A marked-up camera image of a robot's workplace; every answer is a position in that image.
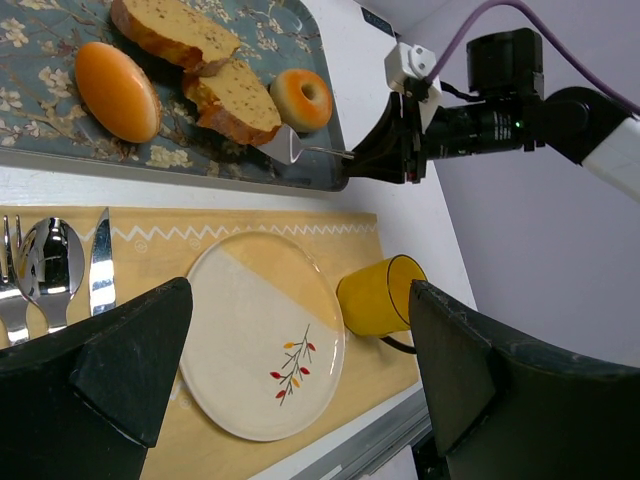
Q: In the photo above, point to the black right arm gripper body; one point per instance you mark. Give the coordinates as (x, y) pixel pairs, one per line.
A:
(505, 79)

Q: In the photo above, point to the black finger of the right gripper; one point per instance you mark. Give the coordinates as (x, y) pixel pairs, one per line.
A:
(379, 155)

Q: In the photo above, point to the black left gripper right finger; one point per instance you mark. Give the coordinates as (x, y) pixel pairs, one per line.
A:
(505, 405)

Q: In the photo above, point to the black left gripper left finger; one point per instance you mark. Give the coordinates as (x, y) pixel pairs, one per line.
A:
(88, 401)

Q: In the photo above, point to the metal spatula wooden handle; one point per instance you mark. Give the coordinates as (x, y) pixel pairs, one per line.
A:
(286, 147)

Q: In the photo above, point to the small bread slice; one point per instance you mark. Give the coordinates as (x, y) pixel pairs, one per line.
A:
(234, 103)

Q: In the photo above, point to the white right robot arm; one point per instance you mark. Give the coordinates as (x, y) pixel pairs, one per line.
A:
(590, 126)

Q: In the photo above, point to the large bread slice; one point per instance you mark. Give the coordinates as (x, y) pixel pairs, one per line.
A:
(177, 33)

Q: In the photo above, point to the orange oval bread roll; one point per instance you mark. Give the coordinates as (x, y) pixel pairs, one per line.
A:
(117, 92)

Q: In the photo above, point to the orange bagel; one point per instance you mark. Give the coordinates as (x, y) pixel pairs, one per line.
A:
(303, 99)

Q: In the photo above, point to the silver fork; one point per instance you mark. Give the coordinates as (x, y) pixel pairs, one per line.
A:
(13, 303)

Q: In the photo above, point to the silver table knife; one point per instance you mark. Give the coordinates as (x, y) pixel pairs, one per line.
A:
(102, 292)

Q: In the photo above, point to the silver spoon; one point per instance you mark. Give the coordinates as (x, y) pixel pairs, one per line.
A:
(51, 267)

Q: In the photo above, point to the yellow mug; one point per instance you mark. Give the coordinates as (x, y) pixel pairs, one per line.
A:
(375, 300)

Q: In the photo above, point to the yellow placemat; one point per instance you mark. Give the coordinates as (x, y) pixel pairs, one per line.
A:
(151, 246)

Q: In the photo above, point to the cream and yellow plate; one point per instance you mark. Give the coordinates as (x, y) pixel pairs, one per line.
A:
(266, 344)

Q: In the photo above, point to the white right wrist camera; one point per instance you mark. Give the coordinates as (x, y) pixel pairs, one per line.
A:
(407, 68)

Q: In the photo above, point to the aluminium table rail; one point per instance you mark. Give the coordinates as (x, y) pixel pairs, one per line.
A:
(406, 424)

